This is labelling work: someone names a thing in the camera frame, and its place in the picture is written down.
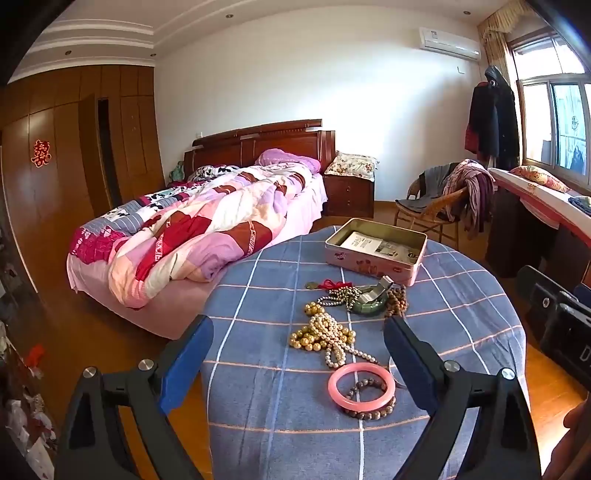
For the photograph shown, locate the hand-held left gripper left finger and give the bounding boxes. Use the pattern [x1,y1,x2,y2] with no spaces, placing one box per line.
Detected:
[54,315,214,480]

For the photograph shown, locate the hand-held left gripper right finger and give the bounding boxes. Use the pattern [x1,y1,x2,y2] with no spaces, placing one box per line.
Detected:
[383,315,541,480]

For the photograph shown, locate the large brown bead bracelet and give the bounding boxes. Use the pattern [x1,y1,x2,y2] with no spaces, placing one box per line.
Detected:
[342,377,398,421]

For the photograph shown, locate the small wooden bead bracelet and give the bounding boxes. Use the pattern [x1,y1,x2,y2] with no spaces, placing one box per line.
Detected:
[385,285,409,319]

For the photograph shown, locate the pink bangle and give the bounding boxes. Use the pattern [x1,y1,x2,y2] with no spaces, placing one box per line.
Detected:
[328,363,397,409]

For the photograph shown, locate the cream pearl necklace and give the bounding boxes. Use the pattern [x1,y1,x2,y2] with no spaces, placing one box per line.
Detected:
[308,313,378,370]

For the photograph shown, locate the pink tin box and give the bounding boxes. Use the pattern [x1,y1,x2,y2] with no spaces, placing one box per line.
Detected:
[324,218,428,287]

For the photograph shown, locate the gold pearl necklace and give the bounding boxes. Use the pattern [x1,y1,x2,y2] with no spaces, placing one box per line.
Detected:
[289,301,356,352]

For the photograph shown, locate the person's right hand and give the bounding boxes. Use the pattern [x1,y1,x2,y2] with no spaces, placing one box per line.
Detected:
[564,401,591,432]

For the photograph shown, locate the green jade bangle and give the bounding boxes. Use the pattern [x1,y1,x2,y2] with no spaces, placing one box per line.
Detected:
[348,288,391,318]

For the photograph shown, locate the silver metal bangle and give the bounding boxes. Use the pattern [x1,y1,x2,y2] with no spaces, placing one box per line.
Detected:
[358,275,395,305]

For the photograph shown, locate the dark wooden desk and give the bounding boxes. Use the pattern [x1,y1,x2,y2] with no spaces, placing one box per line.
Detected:
[485,168,591,301]

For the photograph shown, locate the blue checked tablecloth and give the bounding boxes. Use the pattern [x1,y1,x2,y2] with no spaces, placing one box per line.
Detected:
[201,225,529,480]

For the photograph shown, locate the red knot coin pendant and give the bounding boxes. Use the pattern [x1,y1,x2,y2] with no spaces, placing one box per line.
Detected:
[305,278,347,292]

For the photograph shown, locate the white red mattress pad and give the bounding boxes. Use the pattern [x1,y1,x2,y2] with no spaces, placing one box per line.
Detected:
[488,167,591,236]

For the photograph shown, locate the printed paper leaflet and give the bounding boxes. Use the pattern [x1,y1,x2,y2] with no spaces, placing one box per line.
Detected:
[339,232,423,265]

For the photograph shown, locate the floral cushion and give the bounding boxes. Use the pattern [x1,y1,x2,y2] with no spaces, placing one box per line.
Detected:
[509,165,571,193]

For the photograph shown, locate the pink patchwork quilt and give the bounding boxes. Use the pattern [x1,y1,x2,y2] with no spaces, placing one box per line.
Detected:
[69,164,315,309]

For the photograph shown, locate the wicker chair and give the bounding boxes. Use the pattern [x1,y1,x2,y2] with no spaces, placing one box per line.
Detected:
[394,164,476,245]

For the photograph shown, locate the pink purple clothes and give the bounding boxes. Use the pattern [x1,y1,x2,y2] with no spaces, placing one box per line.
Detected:
[442,159,496,234]

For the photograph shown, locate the pile of assorted clutter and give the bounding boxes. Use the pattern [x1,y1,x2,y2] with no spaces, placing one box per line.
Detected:
[0,277,61,462]

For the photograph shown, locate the wooden nightstand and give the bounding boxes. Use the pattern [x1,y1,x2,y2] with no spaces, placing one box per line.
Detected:
[323,173,376,220]

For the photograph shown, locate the grey garment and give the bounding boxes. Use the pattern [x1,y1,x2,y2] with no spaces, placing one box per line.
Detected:
[406,164,467,213]

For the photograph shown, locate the black white print pillow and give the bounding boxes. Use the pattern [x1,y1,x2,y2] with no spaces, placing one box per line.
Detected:
[189,165,241,183]

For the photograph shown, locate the window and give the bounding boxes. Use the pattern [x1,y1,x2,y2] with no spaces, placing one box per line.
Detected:
[508,28,591,185]

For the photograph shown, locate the wooden wardrobe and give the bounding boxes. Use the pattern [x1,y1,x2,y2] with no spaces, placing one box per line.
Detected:
[0,65,162,296]

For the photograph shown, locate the floral pillow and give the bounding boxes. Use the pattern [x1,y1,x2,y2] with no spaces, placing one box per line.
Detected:
[324,152,379,178]

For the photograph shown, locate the hanging dark coats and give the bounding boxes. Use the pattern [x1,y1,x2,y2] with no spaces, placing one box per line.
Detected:
[464,65,522,171]

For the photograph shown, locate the pink pillow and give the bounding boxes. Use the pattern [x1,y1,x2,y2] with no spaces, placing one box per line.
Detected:
[255,148,322,175]

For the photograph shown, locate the wooden bed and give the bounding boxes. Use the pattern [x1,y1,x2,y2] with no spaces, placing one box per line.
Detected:
[67,119,338,333]

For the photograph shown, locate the white air conditioner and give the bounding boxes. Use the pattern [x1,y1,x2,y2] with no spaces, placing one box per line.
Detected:
[419,27,482,61]

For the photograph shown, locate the yellow curtain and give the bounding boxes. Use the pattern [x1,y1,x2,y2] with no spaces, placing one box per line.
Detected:
[478,0,525,88]

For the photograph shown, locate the red paper wall decoration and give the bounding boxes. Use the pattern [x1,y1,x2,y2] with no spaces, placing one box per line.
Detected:
[31,140,53,168]

